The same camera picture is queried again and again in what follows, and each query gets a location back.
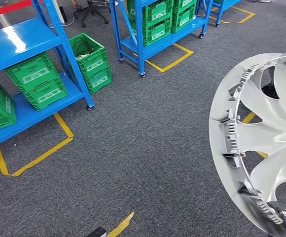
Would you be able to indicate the silver plastic hubcap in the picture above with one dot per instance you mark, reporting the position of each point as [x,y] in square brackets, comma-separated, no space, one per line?
[268,137]

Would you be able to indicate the blue metal shelf rack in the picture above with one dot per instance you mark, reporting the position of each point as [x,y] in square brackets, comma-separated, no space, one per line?
[22,39]
[158,42]
[222,5]

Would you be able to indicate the black office chair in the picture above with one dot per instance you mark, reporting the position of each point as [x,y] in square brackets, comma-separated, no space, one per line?
[91,9]

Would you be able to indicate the black power strip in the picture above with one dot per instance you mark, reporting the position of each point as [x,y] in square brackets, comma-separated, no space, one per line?
[63,14]

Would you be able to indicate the red barrier belt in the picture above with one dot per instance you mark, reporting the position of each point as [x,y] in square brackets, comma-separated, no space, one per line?
[4,8]

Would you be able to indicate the yellow floor tape frame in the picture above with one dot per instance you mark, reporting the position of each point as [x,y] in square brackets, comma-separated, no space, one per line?
[34,160]
[121,225]

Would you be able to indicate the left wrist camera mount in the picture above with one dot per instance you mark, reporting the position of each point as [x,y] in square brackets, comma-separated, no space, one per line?
[96,233]

